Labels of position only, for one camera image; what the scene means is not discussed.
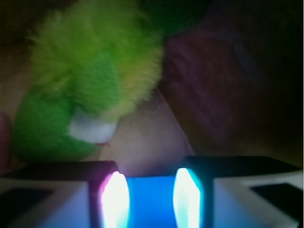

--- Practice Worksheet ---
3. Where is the brown paper bag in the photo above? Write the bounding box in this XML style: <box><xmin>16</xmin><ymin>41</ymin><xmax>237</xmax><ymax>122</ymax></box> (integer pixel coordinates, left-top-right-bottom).
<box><xmin>0</xmin><ymin>0</ymin><xmax>304</xmax><ymax>176</ymax></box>

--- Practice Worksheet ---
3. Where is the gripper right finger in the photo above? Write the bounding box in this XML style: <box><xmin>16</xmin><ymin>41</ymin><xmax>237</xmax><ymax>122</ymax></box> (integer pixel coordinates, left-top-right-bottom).
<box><xmin>173</xmin><ymin>156</ymin><xmax>304</xmax><ymax>228</ymax></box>

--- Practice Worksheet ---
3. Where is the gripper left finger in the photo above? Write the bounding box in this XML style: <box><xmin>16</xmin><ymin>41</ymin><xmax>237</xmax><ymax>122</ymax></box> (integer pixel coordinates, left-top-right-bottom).
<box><xmin>0</xmin><ymin>161</ymin><xmax>130</xmax><ymax>228</ymax></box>

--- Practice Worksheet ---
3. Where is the blue wooden block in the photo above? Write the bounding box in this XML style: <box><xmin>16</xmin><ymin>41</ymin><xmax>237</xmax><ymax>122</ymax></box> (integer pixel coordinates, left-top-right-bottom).
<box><xmin>127</xmin><ymin>176</ymin><xmax>177</xmax><ymax>228</ymax></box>

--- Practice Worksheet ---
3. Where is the green plush toy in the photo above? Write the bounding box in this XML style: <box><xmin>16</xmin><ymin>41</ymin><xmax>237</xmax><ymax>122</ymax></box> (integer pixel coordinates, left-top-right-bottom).
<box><xmin>10</xmin><ymin>0</ymin><xmax>207</xmax><ymax>163</ymax></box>

